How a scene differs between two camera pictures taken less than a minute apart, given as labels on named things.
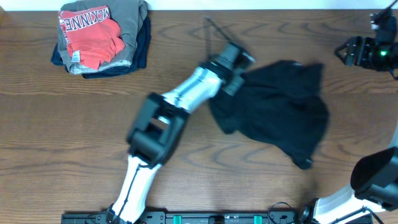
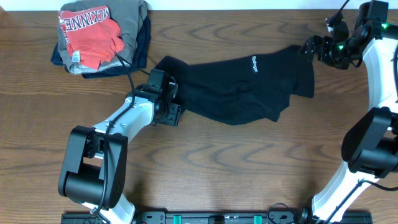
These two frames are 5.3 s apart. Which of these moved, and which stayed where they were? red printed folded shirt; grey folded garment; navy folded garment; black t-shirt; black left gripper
Moved: black left gripper; black t-shirt
Stayed: navy folded garment; red printed folded shirt; grey folded garment
